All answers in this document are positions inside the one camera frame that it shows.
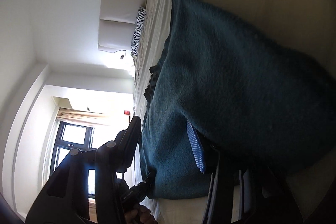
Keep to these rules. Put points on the dark teal knit sweater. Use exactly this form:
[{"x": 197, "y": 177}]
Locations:
[{"x": 223, "y": 82}]

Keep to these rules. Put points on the zebra print pillow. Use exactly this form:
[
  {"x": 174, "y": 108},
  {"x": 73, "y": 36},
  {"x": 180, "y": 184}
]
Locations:
[{"x": 138, "y": 29}]

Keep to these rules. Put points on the beige window blind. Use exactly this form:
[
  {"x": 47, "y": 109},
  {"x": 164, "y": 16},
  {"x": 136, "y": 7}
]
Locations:
[{"x": 81, "y": 115}]

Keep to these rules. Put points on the black framed window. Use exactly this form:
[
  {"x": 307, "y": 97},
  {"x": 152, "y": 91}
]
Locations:
[{"x": 71, "y": 140}]

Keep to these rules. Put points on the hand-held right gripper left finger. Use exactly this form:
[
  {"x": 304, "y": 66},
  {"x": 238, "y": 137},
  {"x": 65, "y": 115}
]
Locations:
[{"x": 78, "y": 182}]

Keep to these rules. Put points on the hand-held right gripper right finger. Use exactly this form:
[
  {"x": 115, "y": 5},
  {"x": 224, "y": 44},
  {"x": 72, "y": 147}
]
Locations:
[{"x": 195, "y": 150}]

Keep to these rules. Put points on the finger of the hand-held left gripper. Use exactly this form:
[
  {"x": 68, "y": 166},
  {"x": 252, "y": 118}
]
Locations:
[{"x": 150, "y": 180}]

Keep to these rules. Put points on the person's left hand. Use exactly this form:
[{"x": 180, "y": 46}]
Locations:
[{"x": 143, "y": 216}]

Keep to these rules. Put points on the cream padded headboard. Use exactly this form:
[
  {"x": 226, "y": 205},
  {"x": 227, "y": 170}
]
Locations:
[{"x": 118, "y": 11}]

